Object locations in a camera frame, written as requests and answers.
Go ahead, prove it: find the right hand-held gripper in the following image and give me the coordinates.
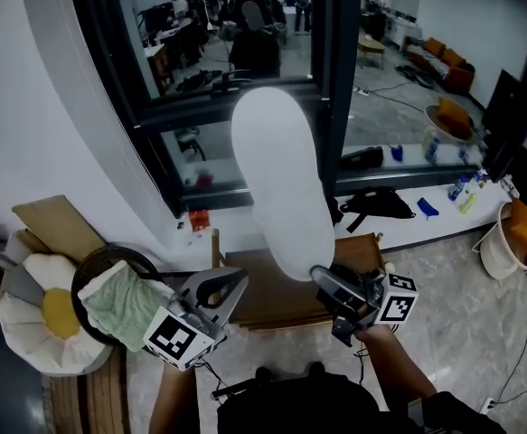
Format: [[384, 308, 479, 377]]
[[308, 263, 420, 349]]

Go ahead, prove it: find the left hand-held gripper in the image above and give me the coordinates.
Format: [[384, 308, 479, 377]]
[[143, 266, 250, 373]]

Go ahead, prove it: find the white slipper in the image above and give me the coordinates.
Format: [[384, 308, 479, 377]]
[[230, 86, 337, 283]]

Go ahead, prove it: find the person's right forearm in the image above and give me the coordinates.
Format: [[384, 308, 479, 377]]
[[355, 323, 439, 414]]

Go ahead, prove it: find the person's left forearm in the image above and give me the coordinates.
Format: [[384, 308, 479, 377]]
[[147, 363, 200, 434]]

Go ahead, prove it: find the wooden shoe rack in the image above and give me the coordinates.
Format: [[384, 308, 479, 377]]
[[212, 228, 388, 332]]

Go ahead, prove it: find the black jacket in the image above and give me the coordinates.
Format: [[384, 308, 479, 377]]
[[325, 196, 346, 228]]

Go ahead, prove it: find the red packet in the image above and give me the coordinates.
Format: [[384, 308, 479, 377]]
[[188, 209, 212, 233]]

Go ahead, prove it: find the green knitted blanket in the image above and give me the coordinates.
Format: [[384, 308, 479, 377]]
[[77, 259, 176, 354]]

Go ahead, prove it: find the blue cloth item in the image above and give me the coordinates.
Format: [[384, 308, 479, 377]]
[[416, 196, 441, 222]]

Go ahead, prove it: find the black rattan chair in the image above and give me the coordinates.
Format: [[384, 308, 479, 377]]
[[71, 241, 188, 348]]

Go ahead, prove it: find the person's black-clothed body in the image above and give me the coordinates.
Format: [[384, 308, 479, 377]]
[[217, 368, 509, 434]]

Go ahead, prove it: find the blue-labelled water bottle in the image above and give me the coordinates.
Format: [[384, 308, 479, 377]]
[[447, 176, 469, 201]]

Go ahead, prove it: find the yellow-green bottle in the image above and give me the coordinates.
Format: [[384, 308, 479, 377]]
[[459, 192, 479, 215]]

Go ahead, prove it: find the white flower-shaped cushion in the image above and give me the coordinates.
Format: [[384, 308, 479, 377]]
[[0, 254, 111, 376]]

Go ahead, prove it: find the curved wooden platform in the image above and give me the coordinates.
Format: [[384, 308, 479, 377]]
[[48, 345, 129, 434]]

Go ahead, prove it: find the brown cardboard sheet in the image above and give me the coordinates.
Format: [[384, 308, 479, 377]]
[[12, 193, 111, 264]]

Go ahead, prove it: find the white basket with orange cushion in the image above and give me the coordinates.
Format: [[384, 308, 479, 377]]
[[473, 199, 527, 289]]

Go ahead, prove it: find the grey flat panel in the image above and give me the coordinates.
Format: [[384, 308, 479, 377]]
[[1, 263, 47, 307]]

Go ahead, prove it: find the black backpack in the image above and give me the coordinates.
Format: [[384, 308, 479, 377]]
[[506, 146, 527, 208]]

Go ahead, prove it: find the dark glossy panel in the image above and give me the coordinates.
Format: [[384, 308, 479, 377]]
[[0, 345, 50, 434]]

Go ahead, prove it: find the black strap bag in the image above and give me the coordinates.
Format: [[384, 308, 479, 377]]
[[339, 186, 418, 235]]

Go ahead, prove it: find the black floor cable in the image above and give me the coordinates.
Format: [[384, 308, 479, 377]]
[[493, 282, 527, 407]]

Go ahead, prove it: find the black window frame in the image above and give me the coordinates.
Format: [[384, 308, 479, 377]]
[[66, 0, 527, 219]]

